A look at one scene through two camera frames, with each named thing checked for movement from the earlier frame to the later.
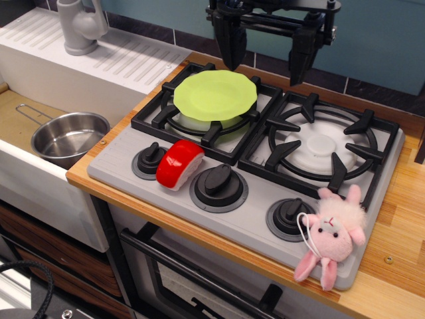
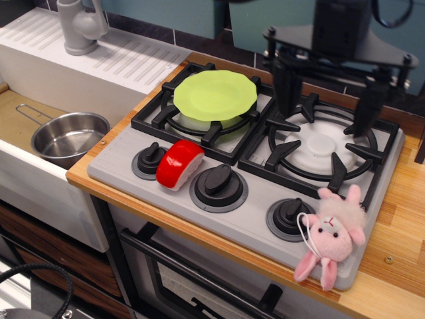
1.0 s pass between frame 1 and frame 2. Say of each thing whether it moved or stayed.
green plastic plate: stayed
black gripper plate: moved
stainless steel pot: stayed
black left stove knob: stayed
